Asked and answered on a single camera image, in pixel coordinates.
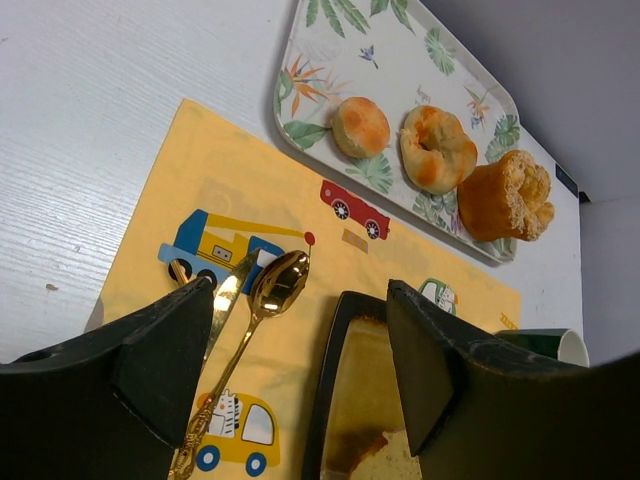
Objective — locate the gold spoon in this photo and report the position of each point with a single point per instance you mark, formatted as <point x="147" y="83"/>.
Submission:
<point x="273" y="292"/>

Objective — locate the green mug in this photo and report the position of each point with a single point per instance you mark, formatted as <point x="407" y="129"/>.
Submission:
<point x="564" y="345"/>

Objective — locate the yellow vehicle print placemat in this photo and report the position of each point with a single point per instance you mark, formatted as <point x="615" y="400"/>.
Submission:
<point x="208" y="164"/>

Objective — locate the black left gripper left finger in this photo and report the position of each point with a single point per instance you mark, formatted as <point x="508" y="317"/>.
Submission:
<point x="113" y="403"/>

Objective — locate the sliced bread piece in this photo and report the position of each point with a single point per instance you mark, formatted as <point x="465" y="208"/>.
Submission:
<point x="388" y="458"/>

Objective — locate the gold fork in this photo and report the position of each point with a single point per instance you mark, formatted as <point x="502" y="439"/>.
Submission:
<point x="179" y="273"/>

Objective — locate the sugar topped round bread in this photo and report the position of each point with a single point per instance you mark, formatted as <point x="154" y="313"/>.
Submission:
<point x="507" y="199"/>

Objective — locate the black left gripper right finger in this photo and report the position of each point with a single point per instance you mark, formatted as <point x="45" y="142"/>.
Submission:
<point x="478" y="407"/>

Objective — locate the twisted ring bread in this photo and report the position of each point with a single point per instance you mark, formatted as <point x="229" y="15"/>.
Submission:
<point x="436" y="153"/>

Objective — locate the gold knife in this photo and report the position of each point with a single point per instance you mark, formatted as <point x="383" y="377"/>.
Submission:
<point x="226" y="297"/>

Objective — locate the floral serving tray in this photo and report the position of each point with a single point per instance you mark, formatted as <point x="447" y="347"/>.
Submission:
<point x="400" y="56"/>

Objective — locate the black square plate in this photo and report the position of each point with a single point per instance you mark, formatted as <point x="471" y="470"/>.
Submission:
<point x="357" y="397"/>

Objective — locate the small round bun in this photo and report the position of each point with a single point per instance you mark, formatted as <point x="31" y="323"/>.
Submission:
<point x="360" y="129"/>

